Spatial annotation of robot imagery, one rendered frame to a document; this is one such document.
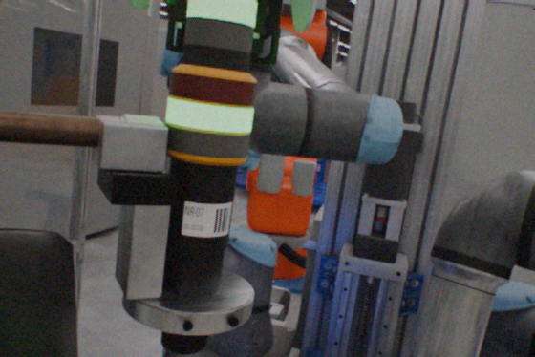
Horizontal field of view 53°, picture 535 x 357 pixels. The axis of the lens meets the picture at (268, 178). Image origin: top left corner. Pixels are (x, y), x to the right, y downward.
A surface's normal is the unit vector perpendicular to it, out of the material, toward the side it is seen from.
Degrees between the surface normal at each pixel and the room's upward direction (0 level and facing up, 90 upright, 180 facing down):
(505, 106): 90
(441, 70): 90
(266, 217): 90
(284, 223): 90
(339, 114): 67
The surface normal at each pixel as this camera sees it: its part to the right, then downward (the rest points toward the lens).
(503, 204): -0.63, -0.33
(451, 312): -0.43, -0.18
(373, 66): -0.22, 0.15
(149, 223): 0.43, 0.22
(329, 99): 0.22, -0.55
